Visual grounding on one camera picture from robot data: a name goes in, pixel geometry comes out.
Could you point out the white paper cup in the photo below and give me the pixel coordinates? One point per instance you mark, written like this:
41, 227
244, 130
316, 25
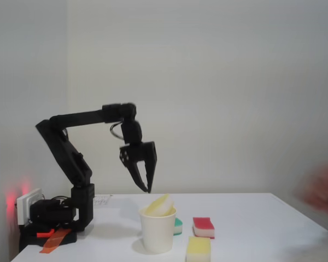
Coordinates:
157, 234

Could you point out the red sponge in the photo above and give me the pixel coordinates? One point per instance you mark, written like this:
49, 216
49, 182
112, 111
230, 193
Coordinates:
203, 226

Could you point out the yellow sponge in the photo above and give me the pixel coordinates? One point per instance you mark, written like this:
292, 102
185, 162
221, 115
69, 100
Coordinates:
161, 204
199, 249

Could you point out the white power socket box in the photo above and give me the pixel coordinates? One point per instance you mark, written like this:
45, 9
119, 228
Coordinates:
23, 207

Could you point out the printed label sticker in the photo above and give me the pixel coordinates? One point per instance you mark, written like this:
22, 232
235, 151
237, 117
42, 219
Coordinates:
101, 200

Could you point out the green sponge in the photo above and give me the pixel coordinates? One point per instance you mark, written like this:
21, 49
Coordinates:
178, 227

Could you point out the orange table clamp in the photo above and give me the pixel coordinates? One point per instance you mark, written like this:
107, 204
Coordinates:
54, 240

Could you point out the person's hand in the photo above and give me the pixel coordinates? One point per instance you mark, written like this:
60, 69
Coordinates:
321, 191

